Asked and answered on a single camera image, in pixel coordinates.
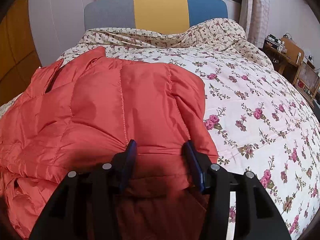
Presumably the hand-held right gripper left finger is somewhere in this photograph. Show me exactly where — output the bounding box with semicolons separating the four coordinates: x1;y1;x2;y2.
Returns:
29;139;137;240

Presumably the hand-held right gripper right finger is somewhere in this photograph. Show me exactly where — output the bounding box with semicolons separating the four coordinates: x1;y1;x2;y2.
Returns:
182;140;292;240

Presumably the orange down jacket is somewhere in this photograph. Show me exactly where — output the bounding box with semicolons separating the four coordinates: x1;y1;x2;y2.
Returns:
0;45;219;240

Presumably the floral quilt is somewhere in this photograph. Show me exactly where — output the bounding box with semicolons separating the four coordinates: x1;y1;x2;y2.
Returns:
0;18;320;240

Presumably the wooden desk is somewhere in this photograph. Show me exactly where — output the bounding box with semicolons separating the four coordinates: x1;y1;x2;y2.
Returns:
262;36;305;80

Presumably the wooden chair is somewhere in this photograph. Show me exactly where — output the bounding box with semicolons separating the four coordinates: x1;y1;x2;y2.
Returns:
292;60;320;108

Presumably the grey yellow blue headboard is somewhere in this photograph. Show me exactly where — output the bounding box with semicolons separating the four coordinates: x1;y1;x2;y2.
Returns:
84;0;228;35

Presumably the yellow wooden wardrobe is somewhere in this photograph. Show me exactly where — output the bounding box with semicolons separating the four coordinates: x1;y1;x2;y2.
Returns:
0;0;42;105

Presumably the patterned curtain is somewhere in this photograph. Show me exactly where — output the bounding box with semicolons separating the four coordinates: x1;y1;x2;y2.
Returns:
239;0;272;48

